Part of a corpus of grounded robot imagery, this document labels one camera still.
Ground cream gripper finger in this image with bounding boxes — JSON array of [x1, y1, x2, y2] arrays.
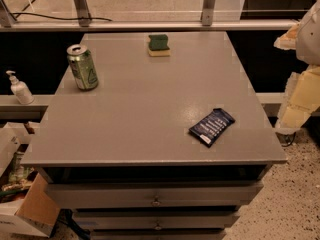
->
[[274, 24, 299, 50], [275, 65, 320, 135]]

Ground dark blue rxbar wrapper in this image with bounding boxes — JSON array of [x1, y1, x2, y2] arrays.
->
[[189, 108, 235, 147]]

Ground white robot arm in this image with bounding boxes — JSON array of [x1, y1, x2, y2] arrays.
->
[[274, 0, 320, 135]]

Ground green and yellow sponge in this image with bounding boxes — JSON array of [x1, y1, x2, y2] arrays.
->
[[148, 34, 170, 57]]

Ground grey drawer cabinet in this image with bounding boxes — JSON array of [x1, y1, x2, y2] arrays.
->
[[23, 32, 285, 240]]

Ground green soda can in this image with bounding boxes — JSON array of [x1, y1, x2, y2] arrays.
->
[[67, 44, 99, 91]]

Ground white pump bottle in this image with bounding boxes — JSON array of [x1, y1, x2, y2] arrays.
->
[[6, 70, 34, 105]]

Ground cardboard box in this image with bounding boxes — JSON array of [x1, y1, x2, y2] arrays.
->
[[0, 122, 60, 237]]

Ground green bottle in box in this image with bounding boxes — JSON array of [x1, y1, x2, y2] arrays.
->
[[9, 151, 32, 183]]

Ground black cable on floor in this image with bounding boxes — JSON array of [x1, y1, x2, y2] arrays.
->
[[280, 131, 298, 148]]

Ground black cable behind glass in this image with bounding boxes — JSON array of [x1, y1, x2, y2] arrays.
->
[[9, 11, 114, 22]]

